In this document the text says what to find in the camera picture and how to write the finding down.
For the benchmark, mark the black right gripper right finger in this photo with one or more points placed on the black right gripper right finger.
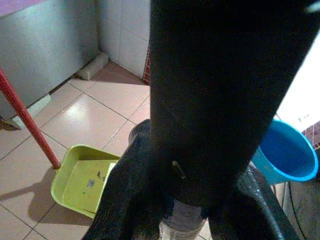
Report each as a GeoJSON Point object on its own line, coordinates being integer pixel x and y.
{"type": "Point", "coordinates": [240, 217]}

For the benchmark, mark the silver metal cabinet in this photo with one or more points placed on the silver metal cabinet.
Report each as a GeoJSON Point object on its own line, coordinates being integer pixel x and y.
{"type": "Point", "coordinates": [45, 45]}

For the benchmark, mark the white foam block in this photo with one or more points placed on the white foam block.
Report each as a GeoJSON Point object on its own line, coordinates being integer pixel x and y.
{"type": "Point", "coordinates": [96, 66]}
{"type": "Point", "coordinates": [32, 110]}

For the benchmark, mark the blue plastic bucket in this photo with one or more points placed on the blue plastic bucket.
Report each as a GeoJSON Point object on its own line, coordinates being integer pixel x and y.
{"type": "Point", "coordinates": [287, 155]}

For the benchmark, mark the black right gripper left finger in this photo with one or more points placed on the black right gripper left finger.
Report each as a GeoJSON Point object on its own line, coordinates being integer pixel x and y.
{"type": "Point", "coordinates": [130, 190]}

